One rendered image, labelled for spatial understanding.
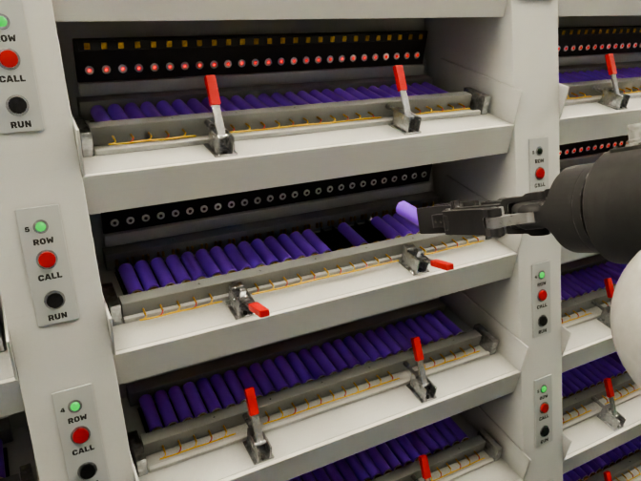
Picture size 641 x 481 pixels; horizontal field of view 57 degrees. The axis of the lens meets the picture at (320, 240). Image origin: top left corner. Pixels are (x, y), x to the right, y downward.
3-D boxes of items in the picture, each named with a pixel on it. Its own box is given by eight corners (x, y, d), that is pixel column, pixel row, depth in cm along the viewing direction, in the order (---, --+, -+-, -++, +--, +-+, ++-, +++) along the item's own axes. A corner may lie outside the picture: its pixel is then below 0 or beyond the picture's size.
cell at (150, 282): (148, 270, 79) (161, 297, 75) (134, 273, 79) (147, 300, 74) (148, 259, 78) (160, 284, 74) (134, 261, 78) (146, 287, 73)
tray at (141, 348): (510, 277, 94) (526, 224, 89) (116, 386, 67) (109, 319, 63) (433, 219, 109) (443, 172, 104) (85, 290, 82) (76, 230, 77)
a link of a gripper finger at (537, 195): (554, 233, 53) (545, 236, 52) (461, 237, 63) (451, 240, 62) (548, 189, 53) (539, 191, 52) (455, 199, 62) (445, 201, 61)
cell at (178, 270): (178, 263, 81) (194, 289, 76) (165, 266, 80) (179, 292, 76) (178, 253, 80) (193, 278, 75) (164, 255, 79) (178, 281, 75)
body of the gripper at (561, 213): (641, 155, 50) (551, 167, 58) (572, 167, 46) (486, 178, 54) (651, 242, 50) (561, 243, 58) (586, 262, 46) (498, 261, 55)
